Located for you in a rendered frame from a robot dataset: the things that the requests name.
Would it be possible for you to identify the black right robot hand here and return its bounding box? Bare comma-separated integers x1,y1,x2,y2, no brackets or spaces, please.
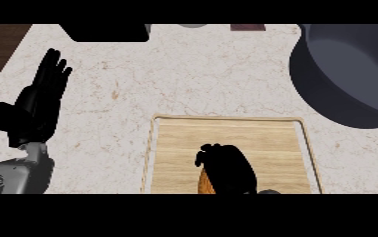
193,143,258,195

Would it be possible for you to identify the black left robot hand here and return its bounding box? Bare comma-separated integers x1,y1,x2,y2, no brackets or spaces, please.
0,48,74,149

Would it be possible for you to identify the golden brown croissant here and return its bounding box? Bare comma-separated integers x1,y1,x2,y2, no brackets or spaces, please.
196,166,217,195

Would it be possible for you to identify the pale wooden tray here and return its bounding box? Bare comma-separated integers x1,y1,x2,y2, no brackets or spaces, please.
140,113,325,195

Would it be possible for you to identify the dark grey pot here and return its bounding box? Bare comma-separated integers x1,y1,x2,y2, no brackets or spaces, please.
288,24,378,130

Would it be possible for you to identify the dark brown wooden panel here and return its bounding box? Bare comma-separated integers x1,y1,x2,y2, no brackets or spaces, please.
0,24,34,72

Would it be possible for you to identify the black appliance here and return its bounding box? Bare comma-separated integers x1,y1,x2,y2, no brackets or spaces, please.
59,24,150,43

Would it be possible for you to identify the maroon flat object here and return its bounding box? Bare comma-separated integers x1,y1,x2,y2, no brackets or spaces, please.
229,24,267,32

